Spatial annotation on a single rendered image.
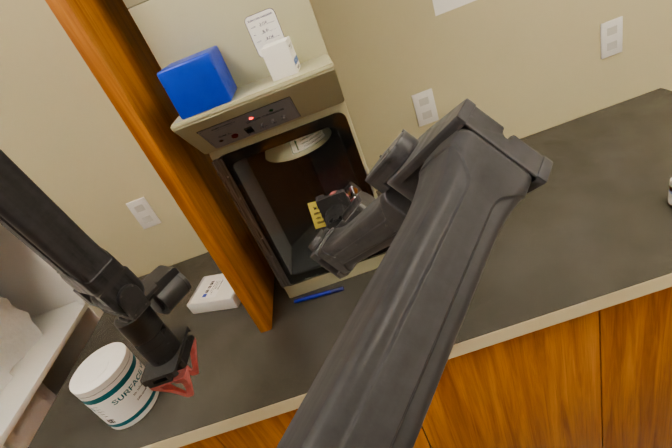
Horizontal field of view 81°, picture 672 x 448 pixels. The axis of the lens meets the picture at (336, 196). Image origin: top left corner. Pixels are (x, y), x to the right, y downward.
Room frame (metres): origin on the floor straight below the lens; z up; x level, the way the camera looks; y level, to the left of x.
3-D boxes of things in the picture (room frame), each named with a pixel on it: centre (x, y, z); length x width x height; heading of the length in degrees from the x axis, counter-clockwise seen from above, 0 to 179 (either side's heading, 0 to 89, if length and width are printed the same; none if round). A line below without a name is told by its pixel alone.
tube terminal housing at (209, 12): (0.97, 0.06, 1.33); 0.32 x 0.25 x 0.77; 85
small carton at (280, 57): (0.78, 0.00, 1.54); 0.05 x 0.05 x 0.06; 78
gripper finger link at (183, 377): (0.54, 0.39, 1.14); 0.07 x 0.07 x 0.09; 85
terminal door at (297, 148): (0.84, 0.07, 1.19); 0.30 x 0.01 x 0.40; 85
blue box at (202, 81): (0.80, 0.16, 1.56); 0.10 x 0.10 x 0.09; 85
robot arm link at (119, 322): (0.55, 0.38, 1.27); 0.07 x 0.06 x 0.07; 144
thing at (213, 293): (0.99, 0.43, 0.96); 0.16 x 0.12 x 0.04; 70
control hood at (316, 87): (0.79, 0.07, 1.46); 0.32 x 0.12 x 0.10; 85
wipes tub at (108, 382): (0.72, 0.64, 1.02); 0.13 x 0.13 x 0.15
